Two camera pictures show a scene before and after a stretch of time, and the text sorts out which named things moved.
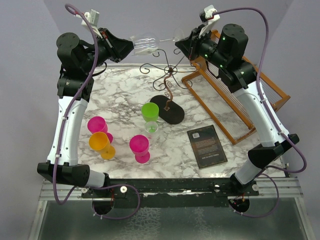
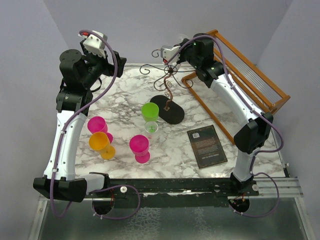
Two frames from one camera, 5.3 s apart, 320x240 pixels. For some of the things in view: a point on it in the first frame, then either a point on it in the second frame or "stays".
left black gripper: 117,48 to 109,67
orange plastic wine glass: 99,142 stays
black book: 206,146 stays
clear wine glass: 152,129 stays
